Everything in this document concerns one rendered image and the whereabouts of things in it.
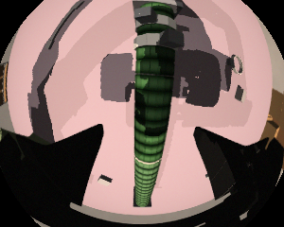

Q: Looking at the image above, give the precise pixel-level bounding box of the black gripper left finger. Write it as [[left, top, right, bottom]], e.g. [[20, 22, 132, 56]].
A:
[[16, 124, 104, 206]]

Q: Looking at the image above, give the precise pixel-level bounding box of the small beige block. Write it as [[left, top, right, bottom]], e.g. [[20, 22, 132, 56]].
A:
[[98, 175, 112, 186]]

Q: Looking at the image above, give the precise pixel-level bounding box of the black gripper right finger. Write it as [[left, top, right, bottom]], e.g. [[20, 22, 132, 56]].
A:
[[193, 127, 269, 200]]

